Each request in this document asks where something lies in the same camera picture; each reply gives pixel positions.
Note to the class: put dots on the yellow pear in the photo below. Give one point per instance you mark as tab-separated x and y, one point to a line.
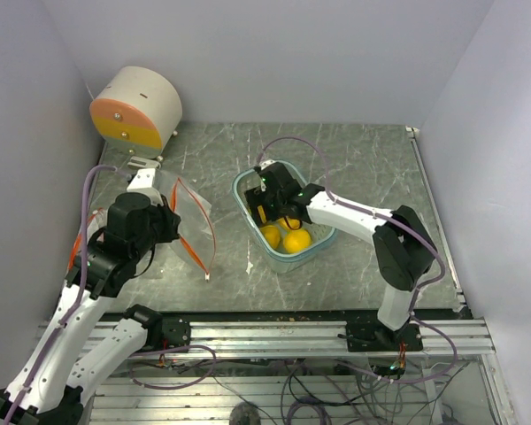
272	235

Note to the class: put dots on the yellow lemon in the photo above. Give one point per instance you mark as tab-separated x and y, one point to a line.
289	224

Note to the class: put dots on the yellow bell pepper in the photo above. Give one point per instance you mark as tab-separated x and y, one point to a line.
296	241

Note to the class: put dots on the blue green plastic basket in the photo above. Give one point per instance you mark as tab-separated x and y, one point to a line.
278	260

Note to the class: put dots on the yellow mango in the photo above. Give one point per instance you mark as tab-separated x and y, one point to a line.
259	215

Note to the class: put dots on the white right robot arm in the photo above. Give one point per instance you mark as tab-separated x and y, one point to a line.
403	248

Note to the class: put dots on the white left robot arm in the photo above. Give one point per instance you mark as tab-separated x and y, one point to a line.
58	381

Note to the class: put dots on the small white metal block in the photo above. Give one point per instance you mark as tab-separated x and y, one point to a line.
140	163

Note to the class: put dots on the round white drawer box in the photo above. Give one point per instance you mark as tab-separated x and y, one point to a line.
137	112

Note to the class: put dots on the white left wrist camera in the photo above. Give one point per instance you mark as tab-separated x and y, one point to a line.
147	182

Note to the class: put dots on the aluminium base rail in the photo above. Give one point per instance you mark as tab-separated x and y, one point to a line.
320	339

